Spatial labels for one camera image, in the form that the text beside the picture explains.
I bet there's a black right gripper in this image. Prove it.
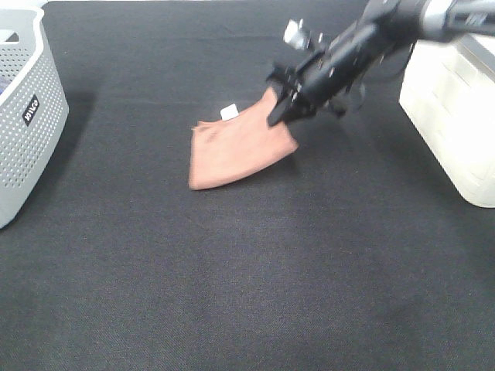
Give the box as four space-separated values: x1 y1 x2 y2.
265 23 391 127

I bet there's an orange towel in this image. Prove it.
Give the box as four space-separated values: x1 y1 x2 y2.
188 87 299 190

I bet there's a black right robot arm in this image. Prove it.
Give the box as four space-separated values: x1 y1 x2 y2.
267 1 494 126

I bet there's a white plastic bin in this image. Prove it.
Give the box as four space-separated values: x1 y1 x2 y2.
399 36 494 208

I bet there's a grey perforated laundry basket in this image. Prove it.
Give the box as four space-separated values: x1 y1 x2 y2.
1 4 69 226

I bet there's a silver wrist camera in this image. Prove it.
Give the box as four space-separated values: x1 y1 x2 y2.
283 19 310 50

